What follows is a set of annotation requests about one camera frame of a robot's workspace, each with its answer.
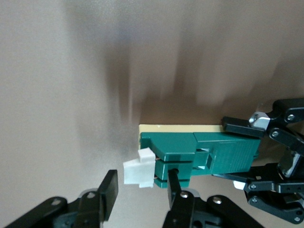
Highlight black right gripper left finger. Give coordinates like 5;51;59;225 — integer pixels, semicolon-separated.
4;170;119;228

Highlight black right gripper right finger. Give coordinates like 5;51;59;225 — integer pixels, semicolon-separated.
162;170;264;228

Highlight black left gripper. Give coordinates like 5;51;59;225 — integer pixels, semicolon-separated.
212;97;304;224

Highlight brown paper table cover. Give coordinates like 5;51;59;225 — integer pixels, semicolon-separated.
0;0;304;228

